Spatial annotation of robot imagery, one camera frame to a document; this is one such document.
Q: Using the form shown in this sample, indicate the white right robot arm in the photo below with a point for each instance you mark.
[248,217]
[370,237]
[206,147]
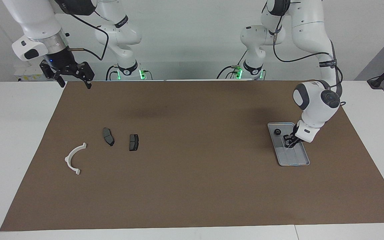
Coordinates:
[35,20]

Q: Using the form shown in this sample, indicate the long grey brake pad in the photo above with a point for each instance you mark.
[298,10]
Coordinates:
[108,136]

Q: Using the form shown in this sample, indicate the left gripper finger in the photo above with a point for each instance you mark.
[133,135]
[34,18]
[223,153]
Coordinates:
[295,145]
[287,138]

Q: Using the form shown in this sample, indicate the silver metal tray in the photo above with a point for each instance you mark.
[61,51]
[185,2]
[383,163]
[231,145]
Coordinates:
[295,158]

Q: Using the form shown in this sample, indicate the white wall power box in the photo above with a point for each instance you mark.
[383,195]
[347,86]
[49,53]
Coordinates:
[32,75]

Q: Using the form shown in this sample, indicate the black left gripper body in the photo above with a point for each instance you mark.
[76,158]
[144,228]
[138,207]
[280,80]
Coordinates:
[293,136]

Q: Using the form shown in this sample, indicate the brown table mat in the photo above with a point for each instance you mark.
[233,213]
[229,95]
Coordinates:
[192,186]

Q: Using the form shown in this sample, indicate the white semicircular plastic bracket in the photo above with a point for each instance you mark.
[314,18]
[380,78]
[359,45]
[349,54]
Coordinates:
[67,159]

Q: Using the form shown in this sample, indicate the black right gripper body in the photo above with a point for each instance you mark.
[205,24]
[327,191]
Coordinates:
[60,61]

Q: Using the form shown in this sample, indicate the short dark brake pad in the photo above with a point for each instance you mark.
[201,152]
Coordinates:
[133,142]

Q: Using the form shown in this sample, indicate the large black bearing gear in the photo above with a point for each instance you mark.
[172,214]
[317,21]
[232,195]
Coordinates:
[275,132]

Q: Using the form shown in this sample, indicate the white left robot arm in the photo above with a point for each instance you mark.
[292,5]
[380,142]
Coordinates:
[315,106]

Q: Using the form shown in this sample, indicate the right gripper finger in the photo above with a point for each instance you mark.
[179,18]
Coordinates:
[86,71]
[48,70]

